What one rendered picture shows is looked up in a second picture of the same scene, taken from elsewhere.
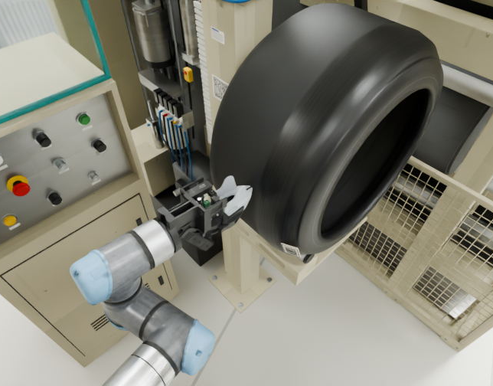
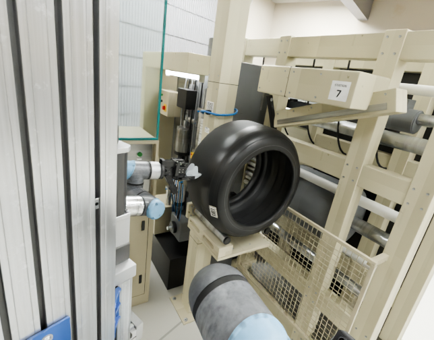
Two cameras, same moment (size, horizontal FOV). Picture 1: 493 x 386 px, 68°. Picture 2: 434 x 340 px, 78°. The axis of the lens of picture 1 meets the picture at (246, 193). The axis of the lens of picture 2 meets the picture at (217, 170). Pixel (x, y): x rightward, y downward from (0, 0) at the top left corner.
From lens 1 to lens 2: 0.71 m
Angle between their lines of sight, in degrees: 31
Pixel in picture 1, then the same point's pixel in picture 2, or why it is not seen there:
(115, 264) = (137, 164)
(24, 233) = not seen: hidden behind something
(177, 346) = (148, 200)
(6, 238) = not seen: hidden behind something
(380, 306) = not seen: outside the picture
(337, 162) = (237, 163)
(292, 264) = (217, 244)
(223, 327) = (168, 330)
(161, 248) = (156, 168)
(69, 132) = (131, 157)
